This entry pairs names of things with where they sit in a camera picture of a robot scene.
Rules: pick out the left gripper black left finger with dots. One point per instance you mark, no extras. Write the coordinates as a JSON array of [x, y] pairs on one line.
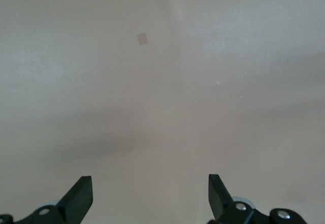
[[78, 198]]

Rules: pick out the tan tape patch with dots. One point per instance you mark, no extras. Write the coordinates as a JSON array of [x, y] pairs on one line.
[[142, 38]]

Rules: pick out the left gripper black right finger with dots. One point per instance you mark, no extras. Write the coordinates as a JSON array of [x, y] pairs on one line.
[[217, 196]]

